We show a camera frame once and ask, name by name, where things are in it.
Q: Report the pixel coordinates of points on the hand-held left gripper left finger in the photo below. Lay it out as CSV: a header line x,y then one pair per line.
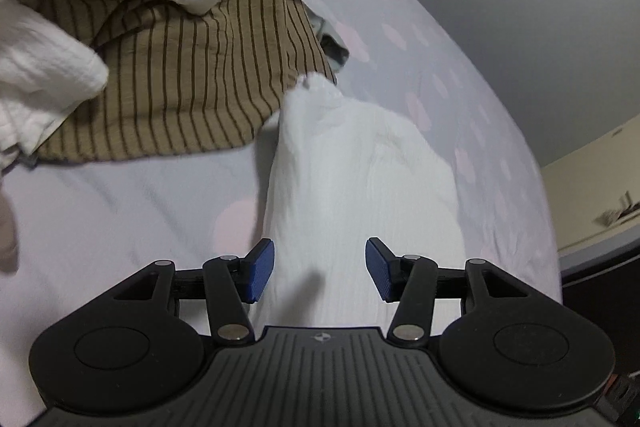
x,y
260,269

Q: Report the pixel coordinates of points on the brown striped garment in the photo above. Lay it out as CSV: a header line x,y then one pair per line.
x,y
190,72

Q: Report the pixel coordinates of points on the pinkish beige garment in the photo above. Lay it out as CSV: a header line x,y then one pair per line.
x,y
7,232

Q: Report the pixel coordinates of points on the clutter of small things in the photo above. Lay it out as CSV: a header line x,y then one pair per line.
x,y
620,209

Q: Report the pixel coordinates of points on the grey and black garment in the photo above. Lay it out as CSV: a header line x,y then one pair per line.
x,y
332,47

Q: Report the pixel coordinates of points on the beige cabinet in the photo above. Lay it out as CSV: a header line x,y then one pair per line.
x,y
590,187

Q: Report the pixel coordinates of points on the dark furniture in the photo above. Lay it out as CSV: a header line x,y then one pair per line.
x,y
600,307

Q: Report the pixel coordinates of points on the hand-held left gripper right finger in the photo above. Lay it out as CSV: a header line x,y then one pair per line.
x,y
380,269

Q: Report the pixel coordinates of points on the white crinkled garment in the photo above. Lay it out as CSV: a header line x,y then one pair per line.
x,y
360,167

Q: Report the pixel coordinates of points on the bed with polka dot sheet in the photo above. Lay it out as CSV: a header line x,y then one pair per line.
x,y
100,207

